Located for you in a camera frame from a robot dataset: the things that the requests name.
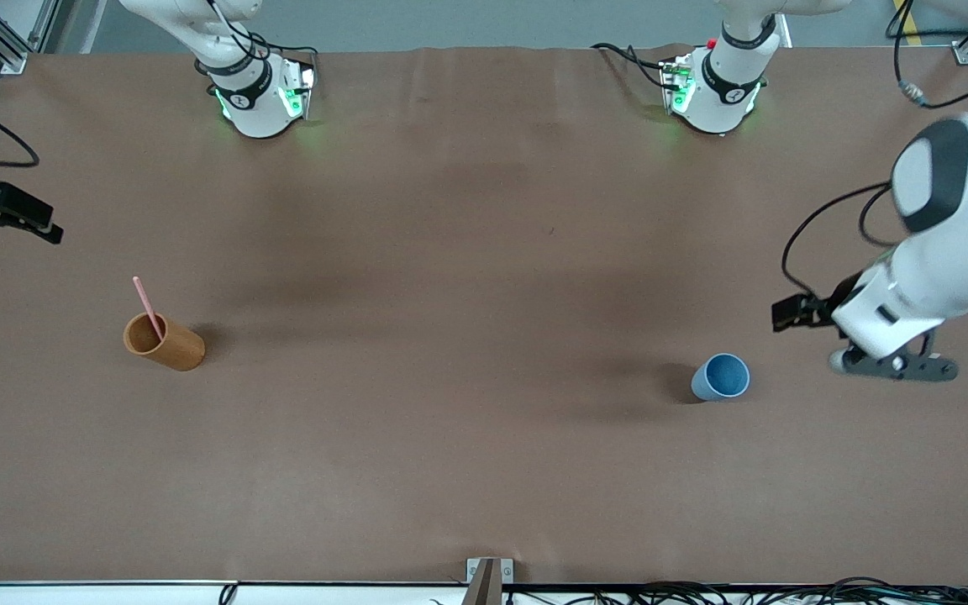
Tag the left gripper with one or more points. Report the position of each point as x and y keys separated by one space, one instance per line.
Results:
x=820 y=308

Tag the blue cup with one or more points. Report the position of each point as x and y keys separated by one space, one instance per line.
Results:
x=707 y=386

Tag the pink chopstick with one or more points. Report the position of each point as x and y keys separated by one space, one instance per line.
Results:
x=146 y=307

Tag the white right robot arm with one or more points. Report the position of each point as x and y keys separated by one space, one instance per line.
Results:
x=257 y=109

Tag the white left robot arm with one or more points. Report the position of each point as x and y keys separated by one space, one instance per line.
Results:
x=967 y=244

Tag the brown cylindrical cup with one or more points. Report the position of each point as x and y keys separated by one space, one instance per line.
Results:
x=181 y=349

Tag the brown table mat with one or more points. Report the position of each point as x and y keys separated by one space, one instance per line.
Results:
x=484 y=252

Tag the white table edge rail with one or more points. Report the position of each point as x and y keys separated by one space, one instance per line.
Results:
x=72 y=595

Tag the metal bracket with post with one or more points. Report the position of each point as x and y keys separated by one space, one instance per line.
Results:
x=484 y=584

